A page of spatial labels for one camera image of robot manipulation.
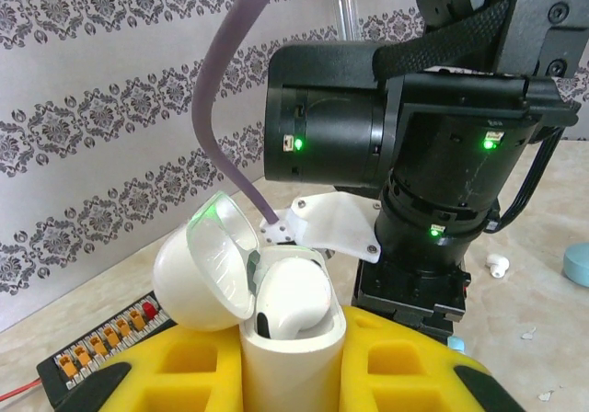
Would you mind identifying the light blue oval earbud case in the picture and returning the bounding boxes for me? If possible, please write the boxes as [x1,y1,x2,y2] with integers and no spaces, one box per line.
[562,241,589,289]

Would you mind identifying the small white round earbud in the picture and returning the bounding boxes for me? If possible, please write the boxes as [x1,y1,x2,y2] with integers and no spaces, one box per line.
[486,252,513,280]

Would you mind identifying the black wire bundle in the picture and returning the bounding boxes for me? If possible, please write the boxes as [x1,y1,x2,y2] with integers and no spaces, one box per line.
[496,124,566,236]

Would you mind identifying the black charging board orange connectors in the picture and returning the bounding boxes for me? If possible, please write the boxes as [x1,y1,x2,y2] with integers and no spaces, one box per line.
[35,292,179,411]

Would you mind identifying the black braided cable sleeve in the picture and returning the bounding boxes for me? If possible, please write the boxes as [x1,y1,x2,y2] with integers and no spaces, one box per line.
[372,0,513,83]

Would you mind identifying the white square earbud case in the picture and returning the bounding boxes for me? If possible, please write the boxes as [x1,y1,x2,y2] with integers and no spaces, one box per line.
[153,190,346,412]

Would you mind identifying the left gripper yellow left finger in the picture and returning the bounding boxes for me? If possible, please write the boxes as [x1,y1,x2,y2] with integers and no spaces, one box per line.
[58,324,246,412]

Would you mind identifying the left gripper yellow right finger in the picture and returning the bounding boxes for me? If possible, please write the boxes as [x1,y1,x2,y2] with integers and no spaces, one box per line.
[338,304,526,412]

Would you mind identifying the white stem earbud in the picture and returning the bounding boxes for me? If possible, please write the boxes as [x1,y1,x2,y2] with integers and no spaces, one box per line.
[254,257,333,340]

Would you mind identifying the thin red wire lead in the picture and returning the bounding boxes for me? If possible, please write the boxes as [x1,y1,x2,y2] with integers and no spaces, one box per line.
[0,378,43,404]

